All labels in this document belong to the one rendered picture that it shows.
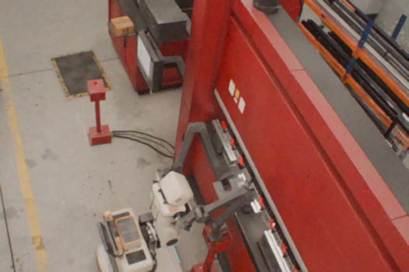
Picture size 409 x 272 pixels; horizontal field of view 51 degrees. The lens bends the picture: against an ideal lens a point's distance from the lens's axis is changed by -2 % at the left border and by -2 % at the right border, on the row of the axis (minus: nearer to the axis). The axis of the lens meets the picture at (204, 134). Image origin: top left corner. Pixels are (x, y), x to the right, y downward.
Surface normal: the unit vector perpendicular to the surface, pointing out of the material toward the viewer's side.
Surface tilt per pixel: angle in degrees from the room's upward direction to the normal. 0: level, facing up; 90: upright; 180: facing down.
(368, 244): 90
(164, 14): 0
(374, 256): 90
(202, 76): 90
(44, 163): 0
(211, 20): 90
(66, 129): 0
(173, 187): 47
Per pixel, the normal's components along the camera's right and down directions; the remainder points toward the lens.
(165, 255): 0.14, -0.68
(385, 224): -0.94, 0.15
